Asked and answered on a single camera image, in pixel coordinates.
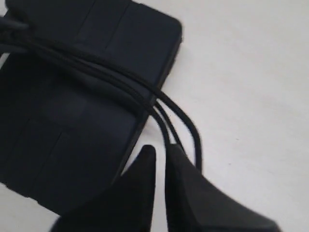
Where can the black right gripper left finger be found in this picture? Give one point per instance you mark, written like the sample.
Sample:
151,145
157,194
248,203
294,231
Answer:
127,206

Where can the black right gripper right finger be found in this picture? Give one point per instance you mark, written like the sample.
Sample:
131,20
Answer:
193,204

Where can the black plastic carrying case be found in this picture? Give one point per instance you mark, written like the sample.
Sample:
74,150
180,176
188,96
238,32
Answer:
65,136

